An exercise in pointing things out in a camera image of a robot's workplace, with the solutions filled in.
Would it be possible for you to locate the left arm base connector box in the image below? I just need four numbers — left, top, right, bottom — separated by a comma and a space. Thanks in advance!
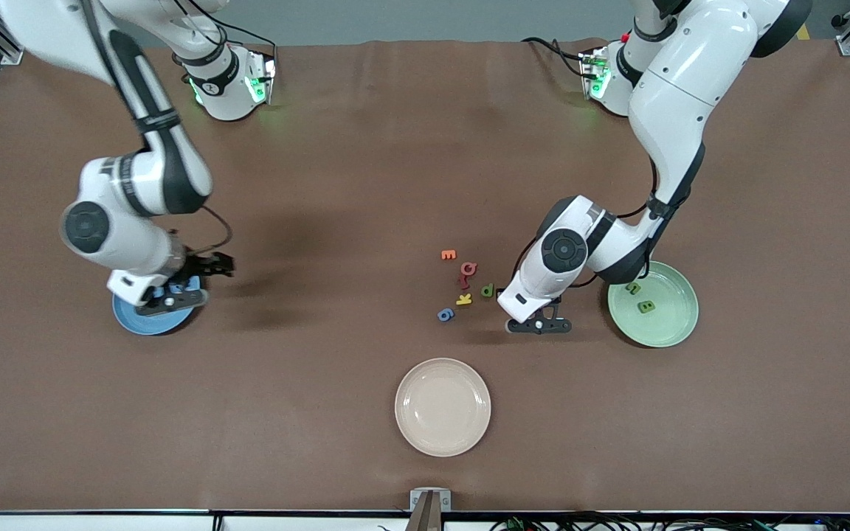
580, 48, 612, 100

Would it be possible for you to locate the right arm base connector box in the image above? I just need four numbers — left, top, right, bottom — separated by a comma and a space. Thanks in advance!
244, 48, 278, 105

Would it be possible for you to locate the blue plate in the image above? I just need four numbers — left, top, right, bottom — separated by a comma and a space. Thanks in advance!
113, 291, 201, 336

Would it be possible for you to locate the beige plate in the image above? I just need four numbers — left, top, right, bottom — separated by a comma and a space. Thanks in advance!
394, 358, 492, 458

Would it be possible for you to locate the green plate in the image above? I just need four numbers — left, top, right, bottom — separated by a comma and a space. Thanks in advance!
608, 260, 699, 349

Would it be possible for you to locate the brown table cover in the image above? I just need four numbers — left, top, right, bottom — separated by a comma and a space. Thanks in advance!
0, 38, 850, 513

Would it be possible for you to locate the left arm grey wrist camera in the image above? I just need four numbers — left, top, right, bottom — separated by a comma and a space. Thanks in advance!
506, 310, 572, 336

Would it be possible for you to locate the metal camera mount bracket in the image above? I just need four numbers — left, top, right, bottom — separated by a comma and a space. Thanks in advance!
410, 488, 452, 531

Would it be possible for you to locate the black right arm base cable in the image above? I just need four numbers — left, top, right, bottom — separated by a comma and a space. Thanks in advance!
171, 0, 278, 60

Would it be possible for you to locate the black arm base cable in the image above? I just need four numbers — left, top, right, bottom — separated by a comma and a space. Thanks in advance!
521, 36, 590, 79
171, 0, 278, 60

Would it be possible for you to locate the white table edge rail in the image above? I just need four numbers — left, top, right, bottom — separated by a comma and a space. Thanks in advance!
0, 511, 850, 531

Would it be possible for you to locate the black left arm base cable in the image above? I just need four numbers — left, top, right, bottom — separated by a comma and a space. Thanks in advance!
521, 36, 590, 79

